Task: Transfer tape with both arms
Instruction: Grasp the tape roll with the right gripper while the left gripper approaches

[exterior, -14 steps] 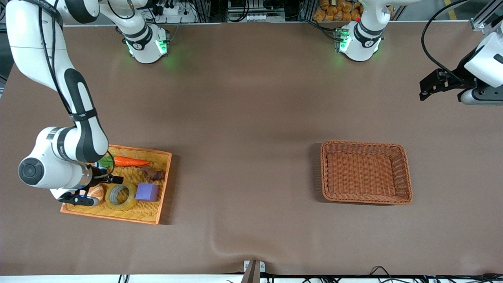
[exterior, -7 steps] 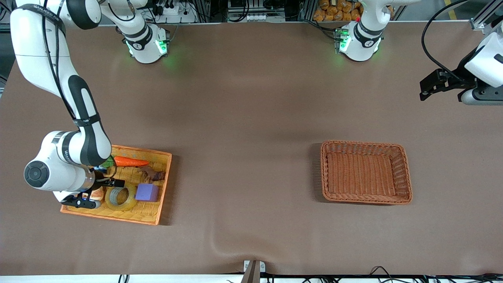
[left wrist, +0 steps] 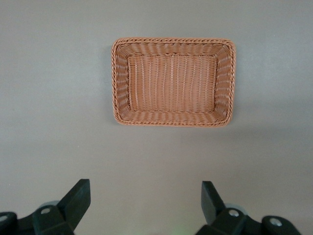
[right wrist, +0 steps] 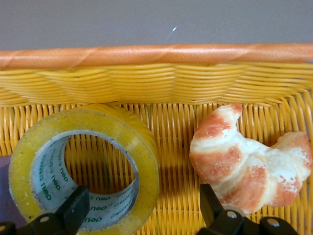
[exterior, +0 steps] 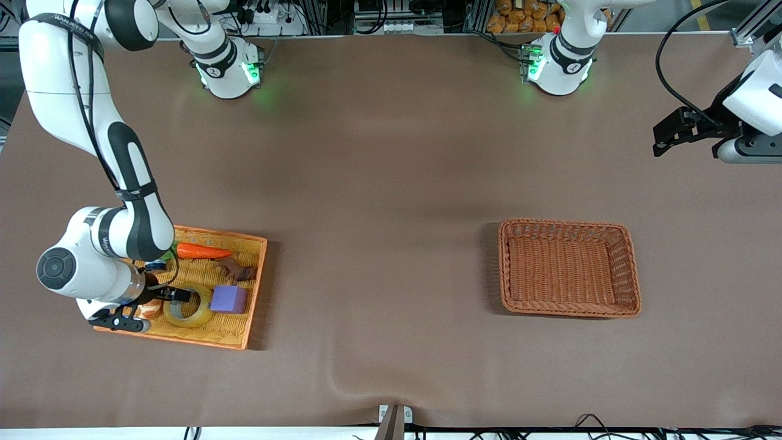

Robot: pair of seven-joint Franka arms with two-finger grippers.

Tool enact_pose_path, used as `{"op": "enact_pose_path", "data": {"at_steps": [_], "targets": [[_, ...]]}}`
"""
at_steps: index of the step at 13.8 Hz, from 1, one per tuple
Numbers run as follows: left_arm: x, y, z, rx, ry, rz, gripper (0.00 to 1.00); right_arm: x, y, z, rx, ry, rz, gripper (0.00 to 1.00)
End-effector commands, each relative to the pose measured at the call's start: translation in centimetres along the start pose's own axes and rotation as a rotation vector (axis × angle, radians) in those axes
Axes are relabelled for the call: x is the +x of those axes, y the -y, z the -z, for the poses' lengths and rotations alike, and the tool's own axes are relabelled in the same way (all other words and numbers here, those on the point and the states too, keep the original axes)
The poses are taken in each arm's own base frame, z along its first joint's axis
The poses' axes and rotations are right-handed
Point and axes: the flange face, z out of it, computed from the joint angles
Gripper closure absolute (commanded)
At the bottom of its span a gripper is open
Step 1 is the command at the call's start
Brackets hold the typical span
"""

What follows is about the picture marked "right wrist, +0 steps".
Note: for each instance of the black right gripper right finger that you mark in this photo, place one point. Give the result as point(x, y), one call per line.
point(215, 215)

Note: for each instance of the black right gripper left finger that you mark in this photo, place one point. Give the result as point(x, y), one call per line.
point(71, 213)

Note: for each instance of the clear yellowish tape roll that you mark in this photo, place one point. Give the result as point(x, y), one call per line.
point(144, 171)

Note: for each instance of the toy croissant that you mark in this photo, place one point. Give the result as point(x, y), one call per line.
point(244, 171)

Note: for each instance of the yellow woven tray orange rim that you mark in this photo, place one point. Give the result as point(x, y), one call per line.
point(156, 80)

